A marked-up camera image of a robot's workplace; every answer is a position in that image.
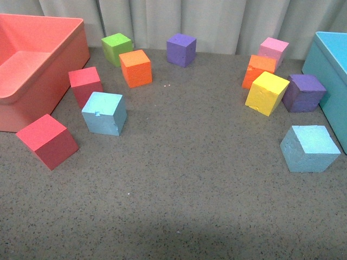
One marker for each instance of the light blue foam cube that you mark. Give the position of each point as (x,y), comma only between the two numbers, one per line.
(105,113)
(309,149)

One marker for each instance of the left orange foam cube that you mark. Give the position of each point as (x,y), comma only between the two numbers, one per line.
(136,68)

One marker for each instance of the orange foam cube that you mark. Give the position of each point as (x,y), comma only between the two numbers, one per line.
(136,68)
(256,66)

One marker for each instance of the left purple foam cube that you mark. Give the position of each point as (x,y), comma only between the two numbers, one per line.
(181,49)

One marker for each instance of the purple foam cube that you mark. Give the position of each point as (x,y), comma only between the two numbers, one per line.
(181,49)
(303,93)

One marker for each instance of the yellow foam cube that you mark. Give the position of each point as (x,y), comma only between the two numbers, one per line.
(266,92)

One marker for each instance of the rear red foam cube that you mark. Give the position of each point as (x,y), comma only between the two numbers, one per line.
(83,83)

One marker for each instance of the red foam cube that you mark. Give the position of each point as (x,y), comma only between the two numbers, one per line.
(83,83)
(49,140)

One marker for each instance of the green foam cube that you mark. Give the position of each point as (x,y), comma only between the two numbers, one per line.
(114,45)

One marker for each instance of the right orange foam cube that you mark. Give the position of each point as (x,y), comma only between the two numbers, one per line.
(256,66)

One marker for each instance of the white curtain backdrop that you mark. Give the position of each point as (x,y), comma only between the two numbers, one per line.
(223,27)

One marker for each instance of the front red foam cube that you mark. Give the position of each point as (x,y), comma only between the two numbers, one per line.
(49,140)

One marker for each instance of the pink foam cube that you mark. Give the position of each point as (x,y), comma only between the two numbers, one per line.
(273,48)

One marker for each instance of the right purple foam cube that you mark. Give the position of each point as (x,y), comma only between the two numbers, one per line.
(303,93)

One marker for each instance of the red plastic bin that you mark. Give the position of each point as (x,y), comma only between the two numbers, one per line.
(37,53)

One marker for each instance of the light blue plastic bin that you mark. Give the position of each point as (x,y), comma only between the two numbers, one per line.
(326,60)

